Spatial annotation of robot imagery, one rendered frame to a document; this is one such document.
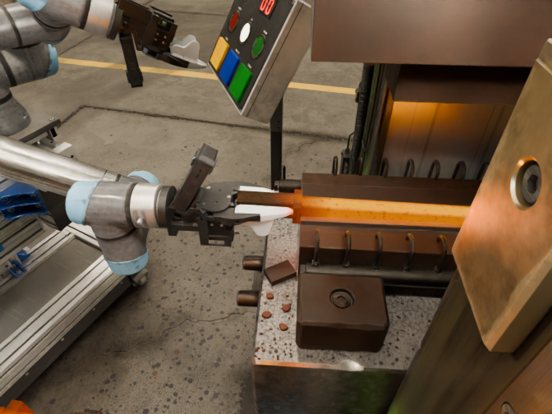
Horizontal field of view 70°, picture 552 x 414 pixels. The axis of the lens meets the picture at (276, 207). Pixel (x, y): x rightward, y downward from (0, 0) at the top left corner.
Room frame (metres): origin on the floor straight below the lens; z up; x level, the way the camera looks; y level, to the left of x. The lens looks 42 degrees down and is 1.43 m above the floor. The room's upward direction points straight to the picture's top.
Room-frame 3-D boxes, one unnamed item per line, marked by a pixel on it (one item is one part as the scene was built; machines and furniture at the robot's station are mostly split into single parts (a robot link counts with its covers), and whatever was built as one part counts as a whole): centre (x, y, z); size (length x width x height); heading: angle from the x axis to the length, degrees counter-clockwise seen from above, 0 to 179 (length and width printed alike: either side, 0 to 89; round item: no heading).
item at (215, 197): (0.48, 0.12, 0.98); 0.12 x 0.08 x 0.09; 86
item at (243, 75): (0.92, 0.08, 1.01); 0.07 x 0.05 x 0.07; 21
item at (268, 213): (0.46, 0.02, 0.98); 0.09 x 0.03 x 0.06; 83
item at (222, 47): (1.11, 0.16, 1.01); 0.07 x 0.05 x 0.07; 21
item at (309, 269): (0.37, -0.21, 0.95); 0.34 x 0.03 x 0.03; 86
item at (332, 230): (0.48, -0.25, 0.96); 0.42 x 0.20 x 0.09; 86
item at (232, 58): (1.02, 0.12, 1.01); 0.07 x 0.05 x 0.07; 21
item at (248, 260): (0.47, 0.04, 0.87); 0.04 x 0.03 x 0.03; 86
